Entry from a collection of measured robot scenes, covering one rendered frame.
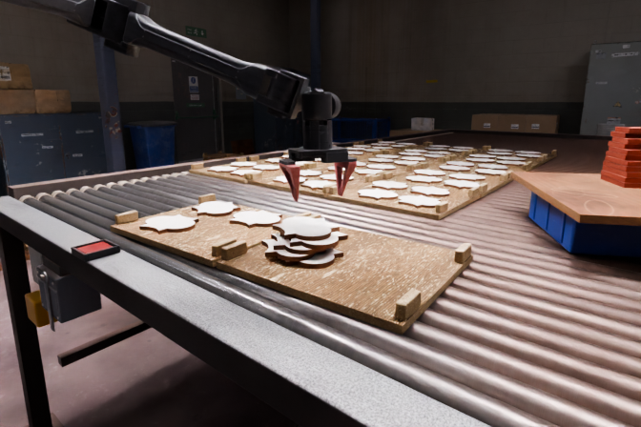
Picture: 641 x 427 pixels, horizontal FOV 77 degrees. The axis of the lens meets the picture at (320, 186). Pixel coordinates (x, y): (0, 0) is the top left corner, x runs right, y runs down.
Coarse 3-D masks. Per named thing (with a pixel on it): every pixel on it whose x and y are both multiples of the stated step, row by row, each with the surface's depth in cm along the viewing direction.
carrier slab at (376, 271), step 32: (256, 256) 85; (352, 256) 85; (384, 256) 85; (416, 256) 85; (448, 256) 85; (288, 288) 71; (320, 288) 71; (352, 288) 71; (384, 288) 71; (416, 288) 71; (384, 320) 60
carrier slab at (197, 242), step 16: (240, 208) 124; (128, 224) 107; (144, 224) 107; (208, 224) 107; (224, 224) 107; (144, 240) 97; (160, 240) 95; (176, 240) 95; (192, 240) 95; (208, 240) 95; (240, 240) 95; (256, 240) 95; (192, 256) 87; (208, 256) 85
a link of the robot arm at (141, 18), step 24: (120, 0) 81; (144, 24) 80; (120, 48) 83; (168, 48) 79; (192, 48) 78; (216, 72) 78; (240, 72) 77; (264, 72) 76; (264, 96) 76; (288, 96) 76
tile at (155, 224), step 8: (160, 216) 110; (168, 216) 110; (176, 216) 110; (184, 216) 110; (152, 224) 103; (160, 224) 103; (168, 224) 103; (176, 224) 103; (184, 224) 103; (192, 224) 103; (160, 232) 99; (168, 232) 101; (176, 232) 101
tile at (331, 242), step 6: (282, 234) 87; (336, 234) 85; (342, 234) 85; (294, 240) 82; (300, 240) 82; (324, 240) 82; (330, 240) 82; (336, 240) 82; (294, 246) 81; (306, 246) 80; (312, 246) 80; (318, 246) 79; (324, 246) 80; (330, 246) 80
